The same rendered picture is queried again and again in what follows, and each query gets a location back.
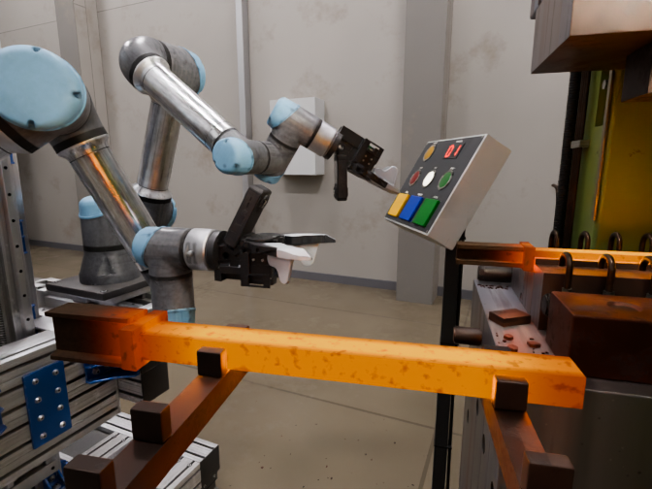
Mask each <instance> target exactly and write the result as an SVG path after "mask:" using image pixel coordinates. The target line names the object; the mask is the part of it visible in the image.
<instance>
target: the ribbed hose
mask: <svg viewBox="0 0 652 489"><path fill-rule="evenodd" d="M581 73H582V72H570V80H569V90H568V97H569V98H567V99H568V101H567V107H566V118H565V124H566V125H565V126H564V127H565V128H564V129H565V130H564V132H565V133H564V136H563V137H564V138H563V139H564V140H563V143H562V144H563V145H562V152H561V153H562V155H561V156H562V157H561V158H562V159H561V161H562V162H560V163H561V164H560V166H561V167H560V168H561V169H560V172H559V173H560V174H559V179H558V180H559V181H558V182H559V183H558V184H559V185H558V188H557V189H558V190H557V191H558V192H557V194H558V195H557V197H556V199H557V200H556V201H557V202H556V207H555V208H556V209H555V215H554V216H555V218H554V219H555V220H554V221H555V222H554V225H553V226H554V227H553V228H554V229H553V230H557V231H558V232H559V235H560V244H559V248H562V244H563V236H564V228H565V217H566V210H567V202H568V194H569V193H568V192H569V185H570V175H571V161H572V152H573V148H571V142H572V141H574V134H575V126H576V125H575V124H576V117H577V109H578V101H579V92H580V84H581V75H582V74H581Z"/></svg>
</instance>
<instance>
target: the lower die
mask: <svg viewBox="0 0 652 489"><path fill-rule="evenodd" d="M559 259H560V258H546V257H535V264H534V271H533V272H528V271H523V270H522V269H521V268H512V278H511V288H512V289H513V291H514V293H515V294H516V296H517V297H518V299H519V301H520V302H521V304H522V305H523V307H524V308H525V310H526V312H527V313H528V314H529V315H530V316H531V319H532V320H533V322H534V324H535V325H536V327H537V328H538V330H546V329H547V320H548V316H544V314H542V310H541V300H542V296H543V295H544V294H546V293H549V294H551V292H552V291H560V292H562V287H564V283H565V275H566V265H565V267H561V266H558V264H559ZM572 260H573V272H572V281H571V289H572V292H573V293H587V294H601V295H602V294H603V291H604V290H605V286H606V278H607V271H608V266H607V262H606V263H605V267H604V269H599V268H598V263H599V260H583V259H572ZM615 265H616V273H615V280H614V286H613V291H614V292H615V296H629V297H642V298H645V297H646V293H649V286H650V280H651V275H652V268H651V264H650V263H648V265H647V269H646V271H639V270H638V266H639V263H638V262H620V261H615ZM521 293H522V298H520V294H521Z"/></svg>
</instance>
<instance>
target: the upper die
mask: <svg viewBox="0 0 652 489"><path fill-rule="evenodd" d="M650 43H652V0H542V2H541V3H540V5H539V6H538V9H537V12H536V23H535V34H534V44H533V55H532V66H531V74H546V73H565V72H583V71H601V70H620V69H625V66H626V59H627V56H628V55H630V54H632V53H633V52H635V51H637V50H639V49H641V48H643V47H645V46H646V45H648V44H650Z"/></svg>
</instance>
